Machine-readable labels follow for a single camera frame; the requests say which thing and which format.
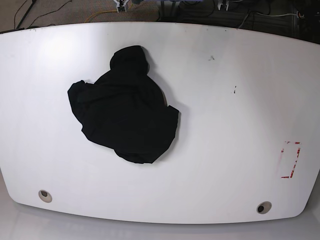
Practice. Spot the black t-shirt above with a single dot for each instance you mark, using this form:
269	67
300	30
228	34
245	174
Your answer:
125	110

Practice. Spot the right table grommet hole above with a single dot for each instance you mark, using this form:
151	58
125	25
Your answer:
264	207

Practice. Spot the table grommet hole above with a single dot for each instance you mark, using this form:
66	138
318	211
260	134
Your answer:
264	207
45	196

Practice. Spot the left table grommet hole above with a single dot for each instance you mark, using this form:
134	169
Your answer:
45	196

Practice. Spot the red tape rectangle marking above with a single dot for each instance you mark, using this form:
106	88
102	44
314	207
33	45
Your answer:
288	159

